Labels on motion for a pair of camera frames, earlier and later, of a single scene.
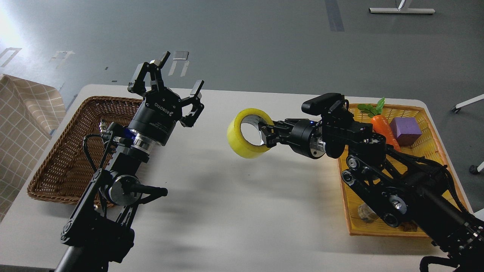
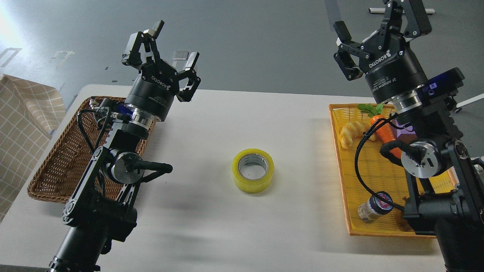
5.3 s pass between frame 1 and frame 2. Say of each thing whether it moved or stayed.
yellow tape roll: moved
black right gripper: moved
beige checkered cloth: stayed
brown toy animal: stayed
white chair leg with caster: stayed
